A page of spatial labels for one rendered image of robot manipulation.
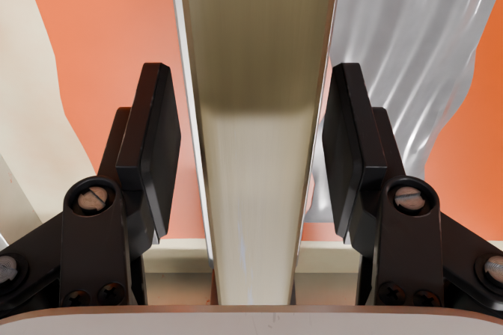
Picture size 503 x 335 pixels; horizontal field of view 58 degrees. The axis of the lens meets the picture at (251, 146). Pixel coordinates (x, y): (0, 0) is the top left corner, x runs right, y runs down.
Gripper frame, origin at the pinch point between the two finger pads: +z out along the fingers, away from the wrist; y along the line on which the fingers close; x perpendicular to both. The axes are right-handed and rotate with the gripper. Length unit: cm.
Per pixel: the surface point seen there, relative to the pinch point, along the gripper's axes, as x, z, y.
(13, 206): -14.2, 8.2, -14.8
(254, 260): -4.6, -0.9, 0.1
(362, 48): -3.2, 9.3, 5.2
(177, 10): 0.9, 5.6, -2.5
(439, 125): -8.1, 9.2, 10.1
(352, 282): -25.5, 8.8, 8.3
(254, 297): -7.4, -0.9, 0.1
